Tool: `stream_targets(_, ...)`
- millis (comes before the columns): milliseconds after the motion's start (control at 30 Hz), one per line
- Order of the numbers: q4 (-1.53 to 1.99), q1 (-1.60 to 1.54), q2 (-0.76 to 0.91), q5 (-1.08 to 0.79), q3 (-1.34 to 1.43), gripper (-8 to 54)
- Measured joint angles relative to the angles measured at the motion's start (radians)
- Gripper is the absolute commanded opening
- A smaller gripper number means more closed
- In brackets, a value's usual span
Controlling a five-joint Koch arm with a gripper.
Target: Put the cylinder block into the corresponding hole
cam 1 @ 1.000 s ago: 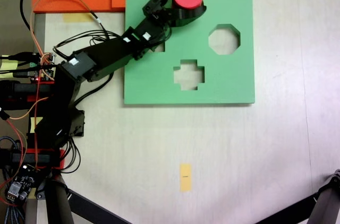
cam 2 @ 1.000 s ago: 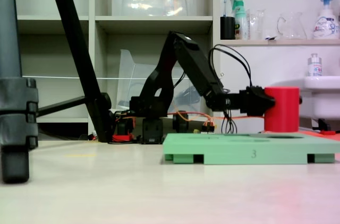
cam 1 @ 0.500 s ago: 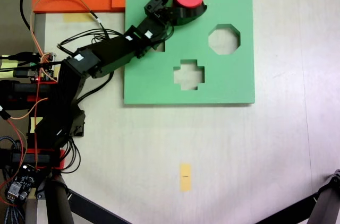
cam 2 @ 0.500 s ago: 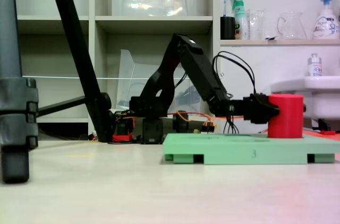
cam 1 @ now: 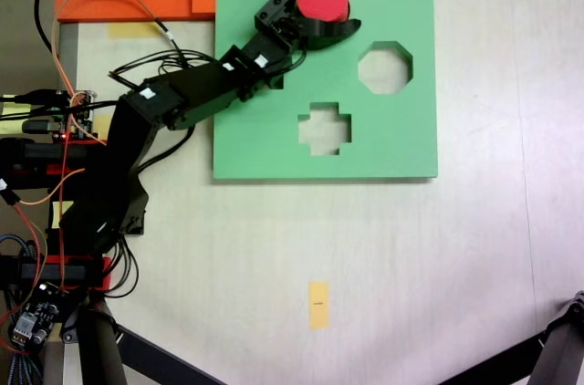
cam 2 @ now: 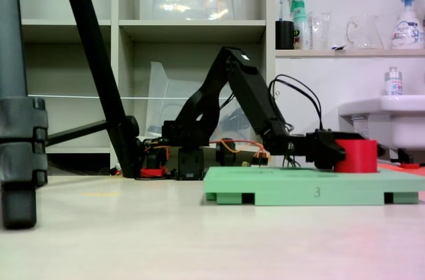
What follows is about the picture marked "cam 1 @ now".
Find green shape sorter board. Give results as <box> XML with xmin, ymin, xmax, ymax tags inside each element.
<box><xmin>212</xmin><ymin>0</ymin><xmax>439</xmax><ymax>184</ymax></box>

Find large yellow sticky note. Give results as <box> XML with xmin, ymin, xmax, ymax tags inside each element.
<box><xmin>0</xmin><ymin>100</ymin><xmax>34</xmax><ymax>133</ymax></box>

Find red table clamp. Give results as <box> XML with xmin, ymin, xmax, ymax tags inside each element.
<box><xmin>0</xmin><ymin>255</ymin><xmax>113</xmax><ymax>291</ymax></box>
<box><xmin>0</xmin><ymin>137</ymin><xmax>109</xmax><ymax>176</ymax></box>

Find thick black tripod leg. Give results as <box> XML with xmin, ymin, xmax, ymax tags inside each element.
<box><xmin>531</xmin><ymin>289</ymin><xmax>584</xmax><ymax>385</ymax></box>
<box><xmin>75</xmin><ymin>302</ymin><xmax>127</xmax><ymax>385</ymax></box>

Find orange-yellow paper marker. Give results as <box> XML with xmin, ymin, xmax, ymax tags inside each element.
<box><xmin>308</xmin><ymin>280</ymin><xmax>330</xmax><ymax>330</ymax></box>

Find small motor driver board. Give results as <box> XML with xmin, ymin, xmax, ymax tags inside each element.
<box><xmin>53</xmin><ymin>88</ymin><xmax>100</xmax><ymax>135</ymax></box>

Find thin black tripod strut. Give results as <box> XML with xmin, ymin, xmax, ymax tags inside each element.
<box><xmin>437</xmin><ymin>337</ymin><xmax>547</xmax><ymax>385</ymax></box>
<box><xmin>113</xmin><ymin>323</ymin><xmax>227</xmax><ymax>385</ymax></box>

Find black power converter board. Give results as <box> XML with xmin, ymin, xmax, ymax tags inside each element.
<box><xmin>7</xmin><ymin>282</ymin><xmax>63</xmax><ymax>352</ymax></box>

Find yellow masking tape strip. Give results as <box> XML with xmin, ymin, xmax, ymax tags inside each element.
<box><xmin>108</xmin><ymin>22</ymin><xmax>159</xmax><ymax>39</ymax></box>

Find braided grey cable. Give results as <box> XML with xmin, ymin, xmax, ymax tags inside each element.
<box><xmin>2</xmin><ymin>350</ymin><xmax>36</xmax><ymax>385</ymax></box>

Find thin black wire bundle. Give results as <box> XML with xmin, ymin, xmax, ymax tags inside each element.
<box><xmin>108</xmin><ymin>18</ymin><xmax>215</xmax><ymax>85</ymax></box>

